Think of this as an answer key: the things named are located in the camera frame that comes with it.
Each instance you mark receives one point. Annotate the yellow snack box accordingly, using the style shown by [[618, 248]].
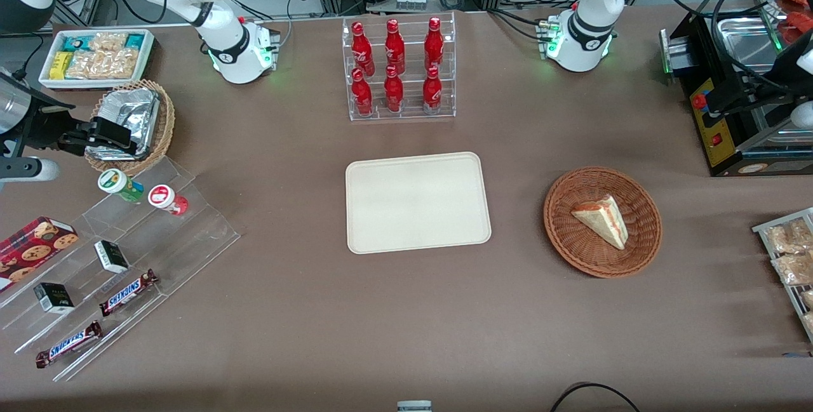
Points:
[[60, 65]]

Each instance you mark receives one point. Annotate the red cola bottle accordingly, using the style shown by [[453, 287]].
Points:
[[394, 93], [362, 96], [362, 47], [434, 44], [432, 92], [394, 45]]

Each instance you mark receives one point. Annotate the silver foil bag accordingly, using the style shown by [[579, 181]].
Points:
[[136, 117]]

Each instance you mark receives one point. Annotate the clear acrylic stepped shelf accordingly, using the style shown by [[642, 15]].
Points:
[[190, 240]]

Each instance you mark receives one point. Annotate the round brown wicker basket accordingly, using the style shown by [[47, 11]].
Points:
[[571, 240]]

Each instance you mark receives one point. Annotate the clear acrylic bottle rack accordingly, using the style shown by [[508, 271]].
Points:
[[409, 113]]

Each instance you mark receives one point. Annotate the teal snack packet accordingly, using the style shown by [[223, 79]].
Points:
[[77, 42], [134, 41]]

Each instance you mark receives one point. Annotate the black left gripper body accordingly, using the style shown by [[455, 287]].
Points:
[[744, 93]]

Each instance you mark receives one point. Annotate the green gum bottle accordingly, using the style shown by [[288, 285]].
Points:
[[122, 186]]

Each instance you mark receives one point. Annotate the stainless steel pan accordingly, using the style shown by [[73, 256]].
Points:
[[743, 44]]

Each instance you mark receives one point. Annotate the beige plastic tray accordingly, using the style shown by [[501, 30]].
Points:
[[416, 202]]

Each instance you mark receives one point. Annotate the clear bag of pastry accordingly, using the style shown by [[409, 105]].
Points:
[[808, 299], [789, 237], [795, 269]]

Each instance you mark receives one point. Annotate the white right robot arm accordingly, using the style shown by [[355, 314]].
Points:
[[223, 50]]

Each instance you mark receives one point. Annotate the black countertop appliance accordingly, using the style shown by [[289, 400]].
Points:
[[730, 145]]

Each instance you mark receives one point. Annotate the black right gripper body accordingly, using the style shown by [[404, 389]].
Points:
[[43, 129]]

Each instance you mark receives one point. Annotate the small grey device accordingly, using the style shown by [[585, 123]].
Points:
[[414, 406]]

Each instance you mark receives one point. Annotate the light wicker basket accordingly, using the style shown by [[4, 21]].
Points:
[[167, 120]]

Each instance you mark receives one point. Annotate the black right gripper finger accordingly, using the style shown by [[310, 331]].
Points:
[[113, 131], [111, 148]]

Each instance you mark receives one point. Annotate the grey power strip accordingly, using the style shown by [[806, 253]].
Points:
[[411, 1]]

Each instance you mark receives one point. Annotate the red tartan cookie box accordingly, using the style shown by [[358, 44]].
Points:
[[32, 248]]

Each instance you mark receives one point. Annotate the small dark green box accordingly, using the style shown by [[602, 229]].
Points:
[[53, 298], [112, 257]]

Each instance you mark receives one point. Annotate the triangular wrapped sandwich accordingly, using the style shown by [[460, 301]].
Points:
[[603, 219]]

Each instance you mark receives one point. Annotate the white rectangular snack bin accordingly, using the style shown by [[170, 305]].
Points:
[[147, 59]]

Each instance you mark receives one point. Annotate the Snickers chocolate bar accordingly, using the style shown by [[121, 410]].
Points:
[[127, 292], [68, 344]]

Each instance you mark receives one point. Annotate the red gum bottle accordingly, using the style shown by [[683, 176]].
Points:
[[166, 199]]

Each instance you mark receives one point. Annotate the clear bag of crackers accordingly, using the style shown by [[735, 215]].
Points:
[[105, 64], [108, 41]]

